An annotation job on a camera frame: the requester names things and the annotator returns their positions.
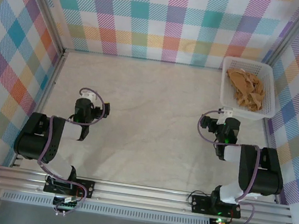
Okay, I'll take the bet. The aluminium frame post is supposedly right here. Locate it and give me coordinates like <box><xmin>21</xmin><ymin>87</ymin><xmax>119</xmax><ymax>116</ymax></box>
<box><xmin>7</xmin><ymin>0</ymin><xmax>73</xmax><ymax>55</ymax></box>
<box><xmin>262</xmin><ymin>0</ymin><xmax>299</xmax><ymax>72</ymax></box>

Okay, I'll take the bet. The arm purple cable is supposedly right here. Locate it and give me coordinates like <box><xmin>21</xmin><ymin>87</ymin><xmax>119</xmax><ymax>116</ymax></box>
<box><xmin>183</xmin><ymin>108</ymin><xmax>269</xmax><ymax>224</ymax></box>
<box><xmin>29</xmin><ymin>82</ymin><xmax>107</xmax><ymax>219</ymax></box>

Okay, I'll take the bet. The tan orange t-shirt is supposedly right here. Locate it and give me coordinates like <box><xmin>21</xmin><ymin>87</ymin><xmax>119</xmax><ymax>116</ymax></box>
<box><xmin>220</xmin><ymin>67</ymin><xmax>269</xmax><ymax>113</ymax></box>

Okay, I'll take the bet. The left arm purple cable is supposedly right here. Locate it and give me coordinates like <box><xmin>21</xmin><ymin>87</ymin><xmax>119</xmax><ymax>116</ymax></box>
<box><xmin>29</xmin><ymin>82</ymin><xmax>107</xmax><ymax>219</ymax></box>

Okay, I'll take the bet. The slotted grey cable duct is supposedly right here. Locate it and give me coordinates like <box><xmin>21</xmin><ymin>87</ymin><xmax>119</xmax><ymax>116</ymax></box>
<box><xmin>1</xmin><ymin>187</ymin><xmax>213</xmax><ymax>224</ymax></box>

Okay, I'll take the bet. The white plastic mesh basket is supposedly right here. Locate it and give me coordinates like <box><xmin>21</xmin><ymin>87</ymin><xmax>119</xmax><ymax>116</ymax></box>
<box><xmin>215</xmin><ymin>55</ymin><xmax>284</xmax><ymax>123</ymax></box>

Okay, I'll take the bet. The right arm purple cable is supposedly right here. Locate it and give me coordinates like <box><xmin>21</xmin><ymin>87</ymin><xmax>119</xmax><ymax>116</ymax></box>
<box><xmin>183</xmin><ymin>108</ymin><xmax>269</xmax><ymax>224</ymax></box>

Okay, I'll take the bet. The long aluminium base rail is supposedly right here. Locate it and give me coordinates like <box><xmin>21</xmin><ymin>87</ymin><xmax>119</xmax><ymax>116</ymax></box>
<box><xmin>0</xmin><ymin>162</ymin><xmax>297</xmax><ymax>224</ymax></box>

